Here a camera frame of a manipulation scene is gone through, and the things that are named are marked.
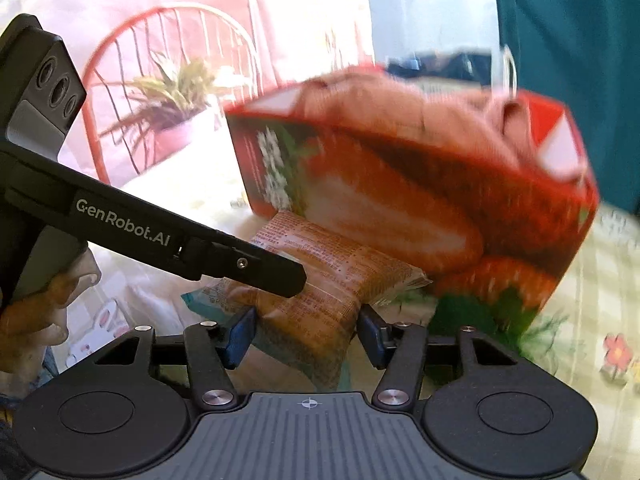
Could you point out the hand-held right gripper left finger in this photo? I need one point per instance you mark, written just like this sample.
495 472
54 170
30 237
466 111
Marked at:
240 337

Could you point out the red printed curtain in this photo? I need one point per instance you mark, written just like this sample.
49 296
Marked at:
150 35

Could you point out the dark blue clothing packet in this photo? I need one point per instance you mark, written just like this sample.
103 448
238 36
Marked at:
440 65

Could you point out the orange snack packet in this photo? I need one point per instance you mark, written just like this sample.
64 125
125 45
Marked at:
320 280

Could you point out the teal curtain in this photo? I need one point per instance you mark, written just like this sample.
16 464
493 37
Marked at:
575 60

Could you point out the red cardboard box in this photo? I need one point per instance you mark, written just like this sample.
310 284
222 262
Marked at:
400 195

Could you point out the person's left hand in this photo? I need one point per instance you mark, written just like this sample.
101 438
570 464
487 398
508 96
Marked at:
35 320

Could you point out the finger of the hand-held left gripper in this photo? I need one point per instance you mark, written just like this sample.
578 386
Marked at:
260 270

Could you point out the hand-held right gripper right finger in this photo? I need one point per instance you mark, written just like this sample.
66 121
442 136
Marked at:
372 337

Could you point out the pink brown cloth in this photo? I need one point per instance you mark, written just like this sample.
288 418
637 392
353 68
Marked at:
450 115

